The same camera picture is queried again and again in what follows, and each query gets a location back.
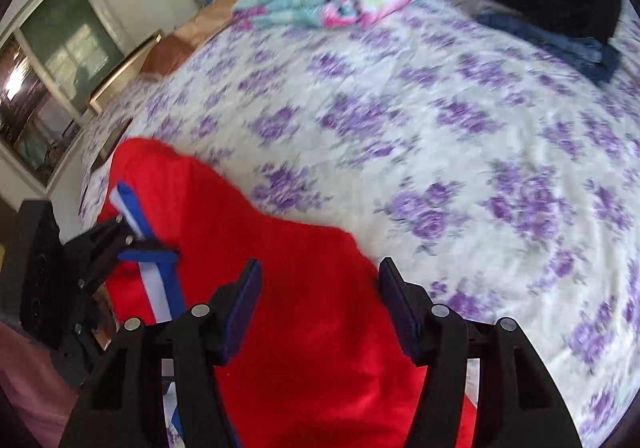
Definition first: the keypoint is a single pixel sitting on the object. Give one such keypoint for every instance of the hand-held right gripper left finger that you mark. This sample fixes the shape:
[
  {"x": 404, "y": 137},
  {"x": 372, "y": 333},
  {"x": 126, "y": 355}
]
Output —
[{"x": 244, "y": 310}]

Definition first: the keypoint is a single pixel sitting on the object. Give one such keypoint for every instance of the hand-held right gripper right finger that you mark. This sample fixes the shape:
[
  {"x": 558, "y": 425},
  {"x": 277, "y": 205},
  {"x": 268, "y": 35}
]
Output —
[{"x": 400, "y": 310}]

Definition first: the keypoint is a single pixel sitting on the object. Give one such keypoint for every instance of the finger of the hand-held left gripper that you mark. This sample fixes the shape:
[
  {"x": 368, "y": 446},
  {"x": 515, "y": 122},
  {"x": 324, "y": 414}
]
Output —
[
  {"x": 100, "y": 235},
  {"x": 150, "y": 256}
]

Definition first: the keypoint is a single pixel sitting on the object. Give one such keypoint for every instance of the red pants with striped side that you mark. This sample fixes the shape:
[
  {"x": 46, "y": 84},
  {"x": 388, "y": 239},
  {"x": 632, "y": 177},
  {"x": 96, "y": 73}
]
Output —
[{"x": 300, "y": 303}]

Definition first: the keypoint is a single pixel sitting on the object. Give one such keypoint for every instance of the person's pink clothing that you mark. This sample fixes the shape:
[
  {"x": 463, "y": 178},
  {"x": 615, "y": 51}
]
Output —
[{"x": 35, "y": 378}]

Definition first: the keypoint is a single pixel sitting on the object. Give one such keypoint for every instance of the purple floral bedsheet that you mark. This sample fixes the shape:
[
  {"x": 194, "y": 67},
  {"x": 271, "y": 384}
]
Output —
[{"x": 400, "y": 127}]

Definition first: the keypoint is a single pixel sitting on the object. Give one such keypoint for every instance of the white-framed window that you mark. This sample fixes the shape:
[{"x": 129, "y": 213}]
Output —
[{"x": 65, "y": 42}]

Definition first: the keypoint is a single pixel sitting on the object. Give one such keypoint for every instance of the folded blue jeans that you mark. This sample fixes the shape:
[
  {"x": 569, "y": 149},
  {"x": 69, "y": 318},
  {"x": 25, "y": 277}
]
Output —
[{"x": 575, "y": 47}]

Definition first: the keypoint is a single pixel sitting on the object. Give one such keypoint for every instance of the wooden bed frame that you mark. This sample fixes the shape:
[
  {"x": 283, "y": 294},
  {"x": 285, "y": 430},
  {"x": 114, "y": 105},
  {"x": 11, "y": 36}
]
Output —
[{"x": 170, "y": 50}]

